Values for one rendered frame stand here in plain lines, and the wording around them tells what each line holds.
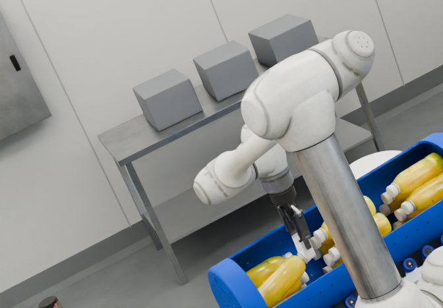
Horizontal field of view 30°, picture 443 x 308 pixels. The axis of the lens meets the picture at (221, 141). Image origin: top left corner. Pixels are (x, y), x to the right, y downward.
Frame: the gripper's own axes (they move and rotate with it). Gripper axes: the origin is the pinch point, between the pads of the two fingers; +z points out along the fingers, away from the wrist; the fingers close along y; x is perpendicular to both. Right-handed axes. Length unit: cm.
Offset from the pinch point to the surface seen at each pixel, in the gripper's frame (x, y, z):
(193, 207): -42, 274, 89
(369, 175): -35.2, 14.3, -1.2
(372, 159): -59, 54, 14
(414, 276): -27.7, -6.1, 25.9
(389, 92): -225, 311, 103
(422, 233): -34.0, -8.2, 12.9
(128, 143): -19, 265, 28
